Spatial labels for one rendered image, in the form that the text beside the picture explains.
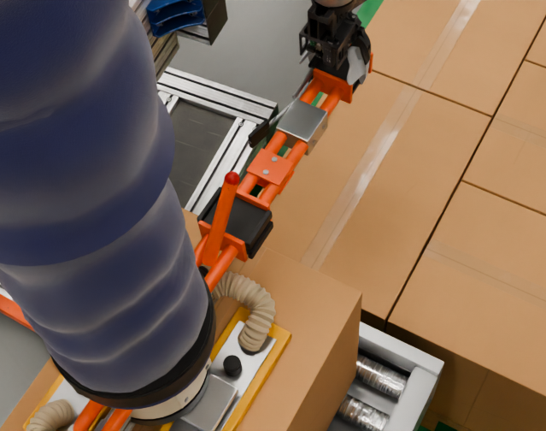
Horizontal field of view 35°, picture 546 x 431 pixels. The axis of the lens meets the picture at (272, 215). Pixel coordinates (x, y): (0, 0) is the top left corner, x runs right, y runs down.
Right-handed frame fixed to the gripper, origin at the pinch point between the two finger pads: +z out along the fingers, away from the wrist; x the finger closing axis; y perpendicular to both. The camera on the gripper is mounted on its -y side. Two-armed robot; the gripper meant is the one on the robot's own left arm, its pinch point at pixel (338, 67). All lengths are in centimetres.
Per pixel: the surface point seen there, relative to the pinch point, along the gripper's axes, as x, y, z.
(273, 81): -57, -64, 107
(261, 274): 4.6, 36.1, 13.2
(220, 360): 7, 53, 11
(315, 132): 3.5, 14.6, -0.6
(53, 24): 11, 63, -77
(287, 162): 2.5, 22.3, -1.2
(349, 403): 22, 37, 53
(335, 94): 2.6, 6.1, -0.8
